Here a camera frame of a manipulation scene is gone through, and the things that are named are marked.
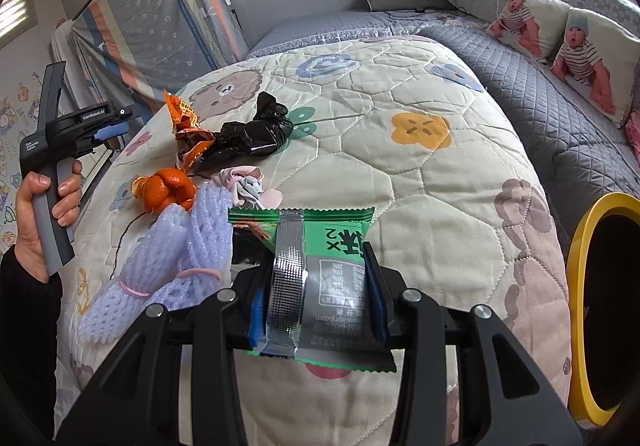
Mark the pink face mask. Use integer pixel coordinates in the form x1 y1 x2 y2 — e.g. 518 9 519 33
210 165 283 210

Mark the right baby print pillow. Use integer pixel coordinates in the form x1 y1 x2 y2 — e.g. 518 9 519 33
551 8 639 127

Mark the orange snack wrapper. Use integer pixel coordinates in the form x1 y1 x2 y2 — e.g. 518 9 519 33
164 90 216 173

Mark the pink and green blanket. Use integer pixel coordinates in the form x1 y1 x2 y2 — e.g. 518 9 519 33
624 110 640 163

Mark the left baby print pillow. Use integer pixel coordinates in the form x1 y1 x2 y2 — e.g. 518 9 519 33
486 0 570 60

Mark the small blinds window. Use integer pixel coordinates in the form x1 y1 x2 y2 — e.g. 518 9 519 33
0 0 38 48

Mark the orange peel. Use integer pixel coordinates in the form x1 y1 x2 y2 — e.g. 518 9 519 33
131 167 196 214

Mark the grey quilted sofa cover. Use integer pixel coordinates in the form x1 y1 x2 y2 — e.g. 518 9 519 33
250 0 639 247

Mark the left forearm black sleeve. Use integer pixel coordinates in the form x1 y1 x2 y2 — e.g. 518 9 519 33
1 250 63 445

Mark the grey bolster pillow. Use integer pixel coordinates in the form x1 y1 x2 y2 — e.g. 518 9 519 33
364 0 454 12

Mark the left hand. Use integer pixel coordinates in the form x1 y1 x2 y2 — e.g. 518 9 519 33
14 160 82 283

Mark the yellow rimmed trash bin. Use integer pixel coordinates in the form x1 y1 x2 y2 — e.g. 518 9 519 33
566 192 639 426

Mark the green snack wrapper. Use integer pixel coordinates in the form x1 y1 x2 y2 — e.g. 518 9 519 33
228 207 396 372

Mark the lavender foam net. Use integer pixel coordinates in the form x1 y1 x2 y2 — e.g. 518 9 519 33
78 183 232 344

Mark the baby print pillow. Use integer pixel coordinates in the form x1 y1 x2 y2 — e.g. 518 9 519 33
486 0 570 60
551 8 639 127

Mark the striped sheet covered cabinet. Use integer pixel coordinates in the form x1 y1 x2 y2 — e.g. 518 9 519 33
72 0 248 103

